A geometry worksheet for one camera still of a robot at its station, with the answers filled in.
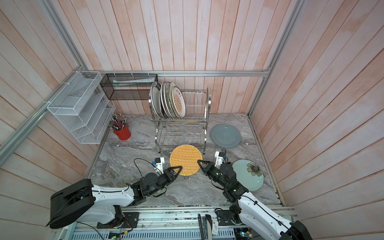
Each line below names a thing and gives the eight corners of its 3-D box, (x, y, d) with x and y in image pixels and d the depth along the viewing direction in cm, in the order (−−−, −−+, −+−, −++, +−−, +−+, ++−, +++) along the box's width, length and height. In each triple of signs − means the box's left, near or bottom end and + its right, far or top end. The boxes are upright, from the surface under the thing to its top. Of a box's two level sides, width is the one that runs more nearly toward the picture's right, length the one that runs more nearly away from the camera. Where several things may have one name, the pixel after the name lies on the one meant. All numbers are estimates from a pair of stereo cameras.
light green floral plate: (237, 191, 85) (239, 189, 83) (231, 161, 97) (232, 159, 95) (266, 191, 85) (268, 189, 83) (256, 161, 97) (258, 159, 95)
